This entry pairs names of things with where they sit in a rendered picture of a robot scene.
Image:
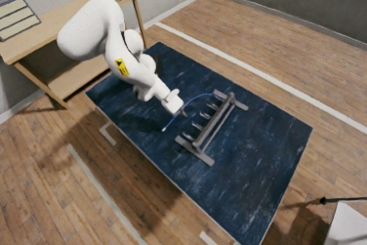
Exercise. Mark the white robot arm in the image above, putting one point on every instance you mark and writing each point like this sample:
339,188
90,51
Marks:
79,39

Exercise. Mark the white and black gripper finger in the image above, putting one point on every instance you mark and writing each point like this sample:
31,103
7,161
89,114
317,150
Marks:
181,109
180,113

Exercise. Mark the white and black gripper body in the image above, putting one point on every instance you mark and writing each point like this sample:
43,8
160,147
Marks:
173,105

